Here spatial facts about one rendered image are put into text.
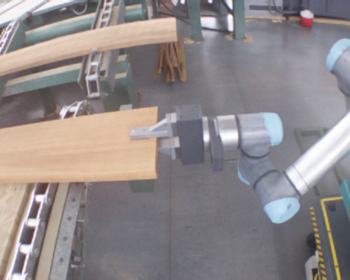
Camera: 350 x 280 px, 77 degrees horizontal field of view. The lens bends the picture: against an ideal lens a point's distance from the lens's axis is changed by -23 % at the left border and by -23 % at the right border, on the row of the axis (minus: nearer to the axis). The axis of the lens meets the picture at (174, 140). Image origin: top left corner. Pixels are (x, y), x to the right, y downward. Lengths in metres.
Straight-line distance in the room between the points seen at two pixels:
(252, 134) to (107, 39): 0.68
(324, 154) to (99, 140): 0.50
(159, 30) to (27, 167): 0.67
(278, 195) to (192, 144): 0.22
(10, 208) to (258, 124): 0.61
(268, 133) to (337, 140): 0.17
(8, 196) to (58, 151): 0.19
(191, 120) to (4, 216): 0.49
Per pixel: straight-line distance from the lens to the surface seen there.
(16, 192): 0.70
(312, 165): 0.59
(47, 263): 0.56
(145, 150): 0.57
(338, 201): 1.26
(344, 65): 0.71
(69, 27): 1.50
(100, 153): 0.60
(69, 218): 0.59
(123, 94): 1.16
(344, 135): 0.61
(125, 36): 1.04
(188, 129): 0.56
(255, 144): 0.60
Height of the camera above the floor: 1.27
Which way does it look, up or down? 43 degrees down
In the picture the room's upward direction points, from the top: 8 degrees counter-clockwise
